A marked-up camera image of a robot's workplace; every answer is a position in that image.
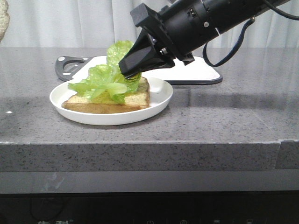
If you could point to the white curtain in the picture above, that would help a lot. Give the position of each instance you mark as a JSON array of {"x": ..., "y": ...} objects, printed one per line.
[{"x": 99, "y": 23}]

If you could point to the toasted bread slice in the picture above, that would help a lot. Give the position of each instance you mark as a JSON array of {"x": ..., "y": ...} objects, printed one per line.
[
  {"x": 140, "y": 99},
  {"x": 4, "y": 18}
]

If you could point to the green lettuce leaf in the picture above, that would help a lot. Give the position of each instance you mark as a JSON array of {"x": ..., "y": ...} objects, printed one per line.
[{"x": 105, "y": 82}]

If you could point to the white round plate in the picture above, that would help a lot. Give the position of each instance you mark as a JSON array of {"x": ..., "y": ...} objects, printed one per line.
[{"x": 160, "y": 93}]

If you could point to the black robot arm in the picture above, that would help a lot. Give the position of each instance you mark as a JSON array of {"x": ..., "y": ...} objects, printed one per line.
[{"x": 226, "y": 14}]

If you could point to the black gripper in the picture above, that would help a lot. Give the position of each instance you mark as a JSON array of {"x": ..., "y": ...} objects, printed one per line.
[{"x": 172, "y": 33}]

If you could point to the white cutting board grey handle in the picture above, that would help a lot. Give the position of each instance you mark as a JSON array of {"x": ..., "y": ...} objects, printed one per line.
[{"x": 198, "y": 72}]

